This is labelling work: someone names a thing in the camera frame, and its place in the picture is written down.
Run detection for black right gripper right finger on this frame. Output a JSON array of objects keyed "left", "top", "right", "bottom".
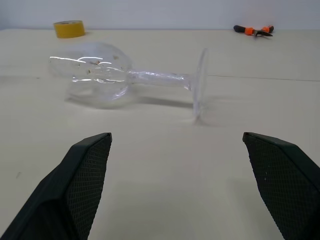
[{"left": 242, "top": 132, "right": 320, "bottom": 240}]

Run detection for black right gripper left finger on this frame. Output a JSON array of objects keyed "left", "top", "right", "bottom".
[{"left": 0, "top": 132, "right": 113, "bottom": 240}]

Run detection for clear wine glass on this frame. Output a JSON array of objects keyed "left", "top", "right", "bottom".
[{"left": 47, "top": 41, "right": 210, "bottom": 125}]

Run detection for orange black pliers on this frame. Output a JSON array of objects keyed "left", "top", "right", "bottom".
[{"left": 233, "top": 24, "right": 275, "bottom": 38}]

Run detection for yellow tape roll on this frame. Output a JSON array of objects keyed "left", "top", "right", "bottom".
[{"left": 52, "top": 19, "right": 86, "bottom": 39}]

